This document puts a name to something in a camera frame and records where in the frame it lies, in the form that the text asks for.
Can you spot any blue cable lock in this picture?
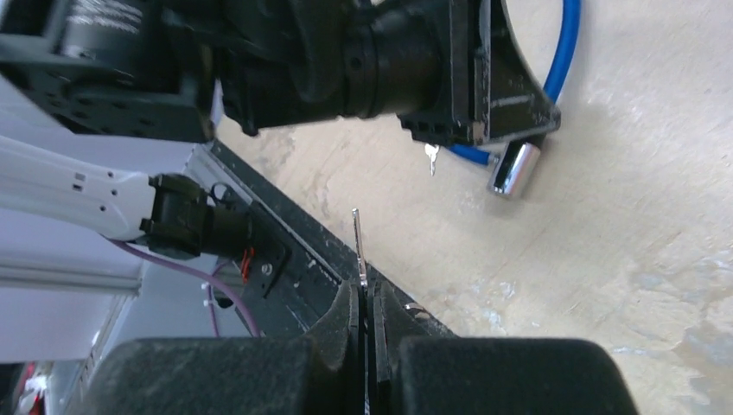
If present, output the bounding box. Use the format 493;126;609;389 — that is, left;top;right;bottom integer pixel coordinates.
449;1;582;199

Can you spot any small silver key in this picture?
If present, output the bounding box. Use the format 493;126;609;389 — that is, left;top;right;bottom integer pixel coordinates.
424;144;441;176

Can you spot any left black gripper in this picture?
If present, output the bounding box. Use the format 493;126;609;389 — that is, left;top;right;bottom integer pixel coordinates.
343;0;561;146

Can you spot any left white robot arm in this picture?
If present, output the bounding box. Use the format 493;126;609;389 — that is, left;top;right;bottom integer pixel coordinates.
1;1;561;263

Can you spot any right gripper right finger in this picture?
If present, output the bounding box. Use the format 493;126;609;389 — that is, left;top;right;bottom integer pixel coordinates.
369;282;638;414

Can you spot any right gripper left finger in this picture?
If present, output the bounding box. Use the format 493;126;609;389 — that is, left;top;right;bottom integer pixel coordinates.
79;283;361;414

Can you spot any aluminium frame rail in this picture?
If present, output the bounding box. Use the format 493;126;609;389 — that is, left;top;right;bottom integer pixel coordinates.
0;143;230;415

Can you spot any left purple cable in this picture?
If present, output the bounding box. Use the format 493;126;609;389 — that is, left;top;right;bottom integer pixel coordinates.
105;237;262;339

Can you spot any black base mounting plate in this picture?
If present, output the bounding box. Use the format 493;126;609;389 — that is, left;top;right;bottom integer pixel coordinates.
208;140;459;340

